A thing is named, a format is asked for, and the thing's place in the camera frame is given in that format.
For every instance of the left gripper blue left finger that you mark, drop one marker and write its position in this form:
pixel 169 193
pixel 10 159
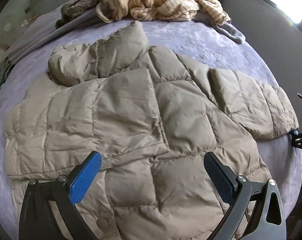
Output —
pixel 37 219

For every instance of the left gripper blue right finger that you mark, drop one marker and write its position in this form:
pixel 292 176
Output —
pixel 267 220

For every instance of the beige quilted puffer jacket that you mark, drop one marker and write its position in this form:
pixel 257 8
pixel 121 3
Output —
pixel 152 114

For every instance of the grey upholstered side panel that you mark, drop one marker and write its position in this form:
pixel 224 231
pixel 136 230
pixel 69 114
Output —
pixel 275 39

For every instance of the dark green fringed scarf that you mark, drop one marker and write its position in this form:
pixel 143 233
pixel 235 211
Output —
pixel 6 67

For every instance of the white round fan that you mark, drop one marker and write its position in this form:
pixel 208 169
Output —
pixel 11 29

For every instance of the brown fuzzy garment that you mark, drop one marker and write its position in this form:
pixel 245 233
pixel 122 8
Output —
pixel 73 9

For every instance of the cream striped garment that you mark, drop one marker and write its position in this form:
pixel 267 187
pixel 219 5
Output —
pixel 168 10

